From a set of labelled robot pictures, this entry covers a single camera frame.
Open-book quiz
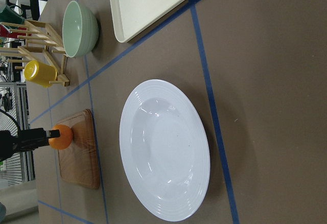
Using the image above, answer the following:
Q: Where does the wooden cutting board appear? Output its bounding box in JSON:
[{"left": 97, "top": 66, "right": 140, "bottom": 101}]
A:
[{"left": 58, "top": 109, "right": 100, "bottom": 189}]

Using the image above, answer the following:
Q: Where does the yellow cup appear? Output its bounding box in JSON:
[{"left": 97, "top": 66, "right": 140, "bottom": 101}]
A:
[{"left": 24, "top": 60, "right": 57, "bottom": 88}]

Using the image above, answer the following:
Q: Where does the white plate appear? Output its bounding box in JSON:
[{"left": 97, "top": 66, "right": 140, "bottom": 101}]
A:
[{"left": 119, "top": 79, "right": 211, "bottom": 221}]

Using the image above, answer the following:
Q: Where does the green bowl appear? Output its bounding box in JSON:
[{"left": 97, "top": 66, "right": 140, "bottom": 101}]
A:
[{"left": 62, "top": 1, "right": 99, "bottom": 58}]

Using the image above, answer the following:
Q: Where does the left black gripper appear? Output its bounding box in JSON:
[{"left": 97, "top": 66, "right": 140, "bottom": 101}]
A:
[{"left": 1, "top": 128, "right": 60, "bottom": 162}]

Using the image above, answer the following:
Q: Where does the orange fruit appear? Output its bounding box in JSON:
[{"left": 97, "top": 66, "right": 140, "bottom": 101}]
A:
[{"left": 49, "top": 124, "right": 74, "bottom": 150}]

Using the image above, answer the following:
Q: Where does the dark green cup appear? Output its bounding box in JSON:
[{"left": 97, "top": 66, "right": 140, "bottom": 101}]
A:
[{"left": 0, "top": 5, "right": 25, "bottom": 25}]

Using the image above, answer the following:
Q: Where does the wooden cup drying rack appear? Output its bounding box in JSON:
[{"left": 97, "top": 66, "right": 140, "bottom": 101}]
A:
[{"left": 1, "top": 20, "right": 70, "bottom": 86}]

